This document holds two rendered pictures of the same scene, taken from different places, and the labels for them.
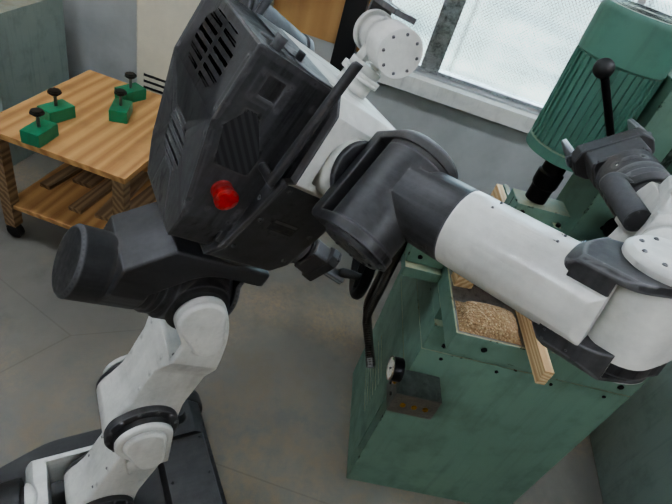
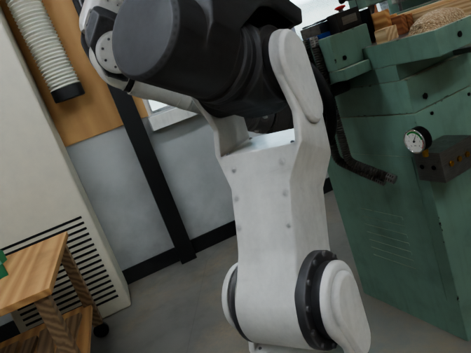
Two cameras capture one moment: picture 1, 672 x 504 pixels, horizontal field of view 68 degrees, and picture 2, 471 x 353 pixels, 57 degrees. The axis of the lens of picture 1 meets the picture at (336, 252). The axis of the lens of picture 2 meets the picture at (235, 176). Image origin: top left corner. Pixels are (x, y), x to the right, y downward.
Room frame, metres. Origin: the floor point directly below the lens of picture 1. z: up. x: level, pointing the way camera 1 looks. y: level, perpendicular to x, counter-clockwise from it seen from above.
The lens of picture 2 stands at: (-0.03, 0.46, 0.98)
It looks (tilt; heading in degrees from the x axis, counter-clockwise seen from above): 14 degrees down; 345
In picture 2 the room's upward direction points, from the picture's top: 20 degrees counter-clockwise
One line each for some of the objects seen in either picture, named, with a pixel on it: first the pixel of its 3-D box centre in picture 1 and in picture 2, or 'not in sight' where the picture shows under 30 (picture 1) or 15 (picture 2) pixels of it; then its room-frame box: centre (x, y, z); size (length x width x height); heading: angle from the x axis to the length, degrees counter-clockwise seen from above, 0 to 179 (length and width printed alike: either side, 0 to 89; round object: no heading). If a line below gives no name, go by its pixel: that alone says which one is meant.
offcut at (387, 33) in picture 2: (463, 277); (386, 34); (0.93, -0.30, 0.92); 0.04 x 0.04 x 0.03; 13
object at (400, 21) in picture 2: not in sight; (375, 32); (1.06, -0.36, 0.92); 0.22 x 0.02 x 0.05; 7
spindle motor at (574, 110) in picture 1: (602, 90); not in sight; (1.11, -0.41, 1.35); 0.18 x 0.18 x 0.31
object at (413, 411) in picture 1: (412, 394); (445, 158); (0.83, -0.31, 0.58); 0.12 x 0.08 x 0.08; 97
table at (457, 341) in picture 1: (460, 257); (362, 57); (1.07, -0.31, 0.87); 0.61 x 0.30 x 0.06; 7
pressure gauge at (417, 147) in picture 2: (395, 371); (419, 142); (0.83, -0.24, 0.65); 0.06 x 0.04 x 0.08; 7
